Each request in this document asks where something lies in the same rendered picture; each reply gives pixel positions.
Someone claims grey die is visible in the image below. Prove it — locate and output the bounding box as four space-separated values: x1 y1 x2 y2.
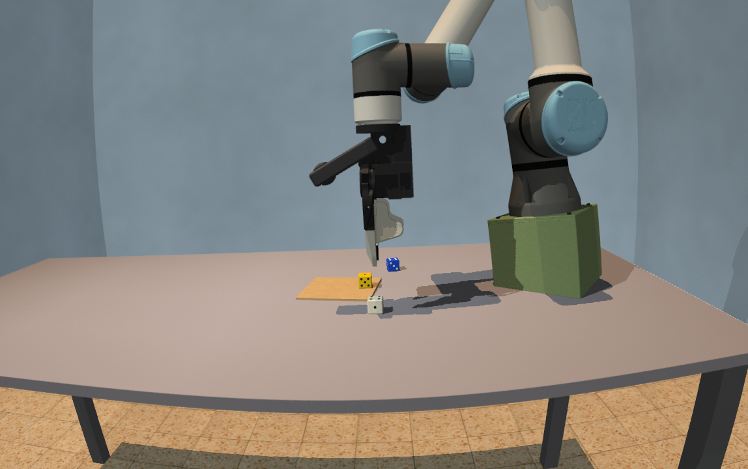
367 296 384 314

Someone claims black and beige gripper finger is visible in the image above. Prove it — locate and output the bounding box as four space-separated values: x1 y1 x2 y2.
374 197 404 261
362 178 403 266

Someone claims tan mat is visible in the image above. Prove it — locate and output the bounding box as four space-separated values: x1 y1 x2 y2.
296 277 381 302

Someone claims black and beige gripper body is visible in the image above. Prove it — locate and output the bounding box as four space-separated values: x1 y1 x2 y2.
356 124 414 199

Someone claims yellow die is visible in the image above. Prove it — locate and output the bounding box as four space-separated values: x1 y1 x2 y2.
358 273 372 289

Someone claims blue die with white pips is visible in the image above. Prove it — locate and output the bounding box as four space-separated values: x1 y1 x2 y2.
386 258 399 272

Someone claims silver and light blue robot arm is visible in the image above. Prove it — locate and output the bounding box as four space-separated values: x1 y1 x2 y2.
309 0 608 217

